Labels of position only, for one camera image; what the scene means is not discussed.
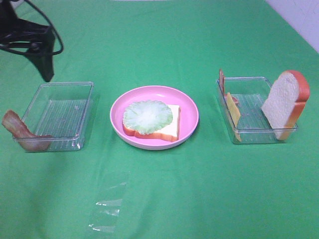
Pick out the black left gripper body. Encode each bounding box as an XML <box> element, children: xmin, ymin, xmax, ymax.
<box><xmin>0</xmin><ymin>0</ymin><xmax>51</xmax><ymax>55</ymax></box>

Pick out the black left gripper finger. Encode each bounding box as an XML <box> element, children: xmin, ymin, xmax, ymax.
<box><xmin>27</xmin><ymin>29</ymin><xmax>54</xmax><ymax>82</ymax></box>

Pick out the bacon strip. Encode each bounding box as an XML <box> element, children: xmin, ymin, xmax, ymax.
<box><xmin>218</xmin><ymin>68</ymin><xmax>239</xmax><ymax>105</ymax></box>
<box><xmin>2</xmin><ymin>110</ymin><xmax>51</xmax><ymax>152</ymax></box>

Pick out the green lettuce leaf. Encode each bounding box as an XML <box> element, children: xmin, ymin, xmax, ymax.
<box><xmin>123</xmin><ymin>100</ymin><xmax>173</xmax><ymax>135</ymax></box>

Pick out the bread slice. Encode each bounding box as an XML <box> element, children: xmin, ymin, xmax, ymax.
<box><xmin>261</xmin><ymin>70</ymin><xmax>310</xmax><ymax>140</ymax></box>
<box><xmin>122</xmin><ymin>105</ymin><xmax>180</xmax><ymax>142</ymax></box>

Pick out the yellow cheese slice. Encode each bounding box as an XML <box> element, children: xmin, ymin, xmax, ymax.
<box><xmin>226</xmin><ymin>92</ymin><xmax>242</xmax><ymax>143</ymax></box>

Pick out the left clear plastic container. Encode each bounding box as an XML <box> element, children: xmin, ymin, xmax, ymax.
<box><xmin>13</xmin><ymin>82</ymin><xmax>94</xmax><ymax>152</ymax></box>

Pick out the clear plastic container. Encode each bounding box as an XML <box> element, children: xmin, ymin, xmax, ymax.
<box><xmin>216</xmin><ymin>77</ymin><xmax>298</xmax><ymax>144</ymax></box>
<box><xmin>13</xmin><ymin>82</ymin><xmax>94</xmax><ymax>152</ymax></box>

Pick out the pink round plate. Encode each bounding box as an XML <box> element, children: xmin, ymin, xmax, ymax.
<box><xmin>110</xmin><ymin>86</ymin><xmax>199</xmax><ymax>150</ymax></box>

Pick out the clear plastic film strip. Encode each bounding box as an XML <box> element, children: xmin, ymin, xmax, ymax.
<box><xmin>87</xmin><ymin>171</ymin><xmax>130</xmax><ymax>239</ymax></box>

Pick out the right clear plastic container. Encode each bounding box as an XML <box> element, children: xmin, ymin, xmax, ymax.
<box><xmin>216</xmin><ymin>77</ymin><xmax>298</xmax><ymax>144</ymax></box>

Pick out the green tablecloth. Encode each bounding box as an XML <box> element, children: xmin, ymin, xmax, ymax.
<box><xmin>0</xmin><ymin>0</ymin><xmax>319</xmax><ymax>239</ymax></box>

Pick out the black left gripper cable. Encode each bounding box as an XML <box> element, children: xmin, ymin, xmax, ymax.
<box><xmin>0</xmin><ymin>0</ymin><xmax>64</xmax><ymax>55</ymax></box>

